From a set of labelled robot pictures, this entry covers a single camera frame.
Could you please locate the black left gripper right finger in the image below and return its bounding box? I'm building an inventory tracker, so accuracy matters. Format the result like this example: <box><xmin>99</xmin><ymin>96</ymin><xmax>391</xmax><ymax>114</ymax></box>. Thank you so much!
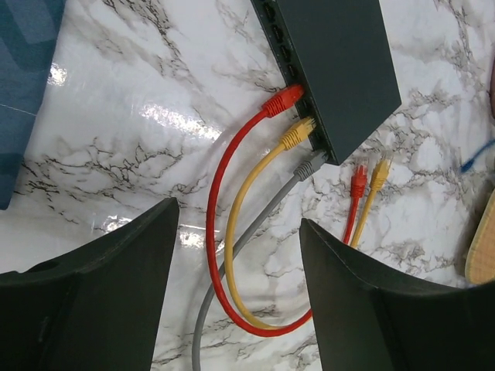
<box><xmin>299</xmin><ymin>219</ymin><xmax>494</xmax><ymax>370</ymax></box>

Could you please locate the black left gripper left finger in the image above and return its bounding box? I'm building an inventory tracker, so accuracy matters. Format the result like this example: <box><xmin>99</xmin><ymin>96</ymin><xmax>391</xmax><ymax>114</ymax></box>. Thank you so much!
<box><xmin>1</xmin><ymin>198</ymin><xmax>179</xmax><ymax>370</ymax></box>

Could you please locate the red ethernet cable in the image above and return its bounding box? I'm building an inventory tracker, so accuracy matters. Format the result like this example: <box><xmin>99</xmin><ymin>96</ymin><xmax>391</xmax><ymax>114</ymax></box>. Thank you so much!
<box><xmin>206</xmin><ymin>83</ymin><xmax>367</xmax><ymax>339</ymax></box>

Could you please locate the blue ethernet cable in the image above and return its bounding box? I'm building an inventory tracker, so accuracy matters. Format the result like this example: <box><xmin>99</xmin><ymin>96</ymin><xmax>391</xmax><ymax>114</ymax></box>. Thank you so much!
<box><xmin>459</xmin><ymin>141</ymin><xmax>495</xmax><ymax>173</ymax></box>

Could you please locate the yellow ethernet cable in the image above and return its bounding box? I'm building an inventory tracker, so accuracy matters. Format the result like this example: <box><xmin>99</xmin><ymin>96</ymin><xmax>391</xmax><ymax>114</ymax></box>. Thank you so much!
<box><xmin>224</xmin><ymin>116</ymin><xmax>394</xmax><ymax>331</ymax></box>

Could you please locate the dark grey network switch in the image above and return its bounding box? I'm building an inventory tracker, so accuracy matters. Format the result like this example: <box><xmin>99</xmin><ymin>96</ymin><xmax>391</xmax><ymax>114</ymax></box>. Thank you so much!
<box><xmin>252</xmin><ymin>0</ymin><xmax>401</xmax><ymax>165</ymax></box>

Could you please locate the yellow woven mat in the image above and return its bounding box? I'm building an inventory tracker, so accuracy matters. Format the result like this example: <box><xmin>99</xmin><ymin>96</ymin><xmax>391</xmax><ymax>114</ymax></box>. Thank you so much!
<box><xmin>465</xmin><ymin>192</ymin><xmax>495</xmax><ymax>284</ymax></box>

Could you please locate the blue cloth placemat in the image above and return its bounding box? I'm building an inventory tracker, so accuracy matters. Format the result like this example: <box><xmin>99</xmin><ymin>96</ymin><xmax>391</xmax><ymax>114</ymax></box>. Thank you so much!
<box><xmin>1</xmin><ymin>1</ymin><xmax>66</xmax><ymax>210</ymax></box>

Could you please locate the grey ethernet cable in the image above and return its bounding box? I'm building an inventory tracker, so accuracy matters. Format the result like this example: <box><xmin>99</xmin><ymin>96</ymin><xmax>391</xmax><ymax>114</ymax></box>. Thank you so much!
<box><xmin>191</xmin><ymin>151</ymin><xmax>325</xmax><ymax>371</ymax></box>

